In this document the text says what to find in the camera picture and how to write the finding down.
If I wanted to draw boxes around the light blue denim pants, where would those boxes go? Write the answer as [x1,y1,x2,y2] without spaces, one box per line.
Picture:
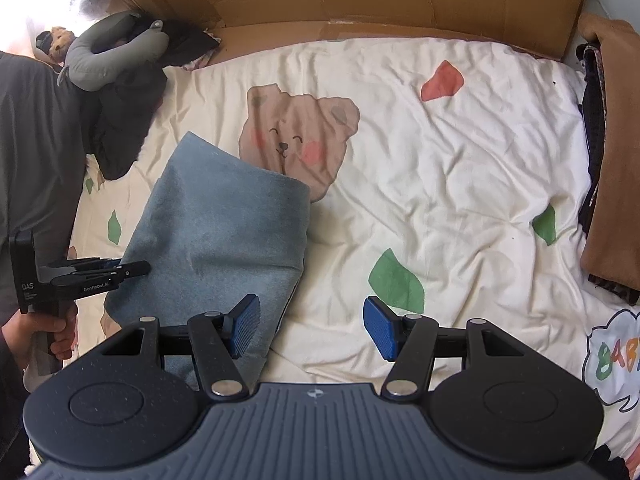
[104,132,310,387]

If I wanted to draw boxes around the person left hand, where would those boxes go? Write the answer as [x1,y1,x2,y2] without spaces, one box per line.
[2,303,80,369]

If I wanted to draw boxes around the dark grey pillow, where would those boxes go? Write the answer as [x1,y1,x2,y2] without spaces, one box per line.
[0,52,86,322]

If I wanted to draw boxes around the person black clothing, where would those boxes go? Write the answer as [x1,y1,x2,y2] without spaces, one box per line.
[0,338,30,479]

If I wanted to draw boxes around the cream cartoon bear bedsheet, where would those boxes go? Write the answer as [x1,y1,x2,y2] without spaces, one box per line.
[70,39,639,478]

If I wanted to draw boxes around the black garment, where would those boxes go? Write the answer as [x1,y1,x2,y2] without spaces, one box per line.
[82,20,220,181]

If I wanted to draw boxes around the grey neck pillow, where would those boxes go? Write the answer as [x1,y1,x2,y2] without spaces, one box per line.
[58,11,169,92]

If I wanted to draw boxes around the folded brown garment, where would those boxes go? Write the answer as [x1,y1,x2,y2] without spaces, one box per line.
[577,12,640,294]

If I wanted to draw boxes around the small plush toy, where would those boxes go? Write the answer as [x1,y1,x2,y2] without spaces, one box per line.
[35,27,76,65]

